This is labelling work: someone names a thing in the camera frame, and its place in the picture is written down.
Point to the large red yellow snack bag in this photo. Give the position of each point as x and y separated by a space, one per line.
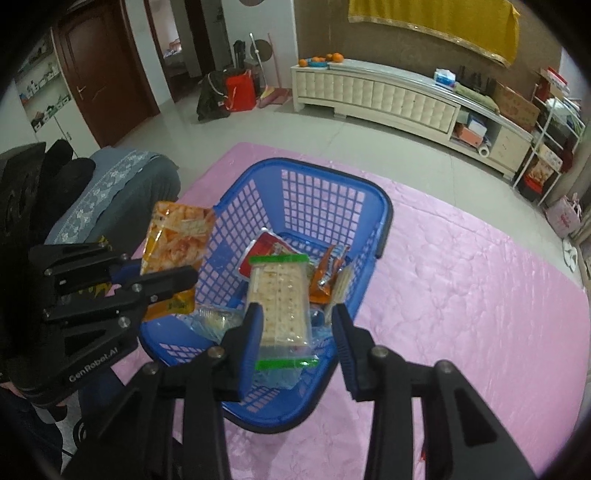
266 243

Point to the dark wooden door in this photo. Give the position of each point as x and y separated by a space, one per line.
102 68

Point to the pink gift bag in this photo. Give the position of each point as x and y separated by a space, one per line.
565 215

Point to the tissue box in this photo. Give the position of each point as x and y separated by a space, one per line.
445 78

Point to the cardboard box on cabinet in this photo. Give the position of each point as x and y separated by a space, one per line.
515 107

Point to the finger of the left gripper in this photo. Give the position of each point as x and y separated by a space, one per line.
123 309
83 263

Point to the blue plastic basket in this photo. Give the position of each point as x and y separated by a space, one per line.
311 208

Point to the orange packet in basket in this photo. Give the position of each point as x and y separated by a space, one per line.
320 291

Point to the yellow hanging cloth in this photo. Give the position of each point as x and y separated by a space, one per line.
489 28

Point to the light blue bread packet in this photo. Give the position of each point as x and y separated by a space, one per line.
212 322

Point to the red shopping bag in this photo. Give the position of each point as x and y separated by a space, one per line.
241 93

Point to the grey armchair with lace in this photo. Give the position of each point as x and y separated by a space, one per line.
108 196

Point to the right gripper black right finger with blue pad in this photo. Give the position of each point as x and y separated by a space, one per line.
463 438

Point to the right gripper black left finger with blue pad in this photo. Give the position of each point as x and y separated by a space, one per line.
133 439

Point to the cream TV cabinet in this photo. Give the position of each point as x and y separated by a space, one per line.
415 104

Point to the oranges on cabinet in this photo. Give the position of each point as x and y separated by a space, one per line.
321 61

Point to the white metal shelf rack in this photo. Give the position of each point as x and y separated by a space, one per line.
556 136

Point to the orange snack bag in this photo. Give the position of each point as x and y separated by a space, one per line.
177 236

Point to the clear cracker pack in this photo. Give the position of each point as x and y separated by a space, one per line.
279 284

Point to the black bag on floor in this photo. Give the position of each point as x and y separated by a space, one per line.
213 94

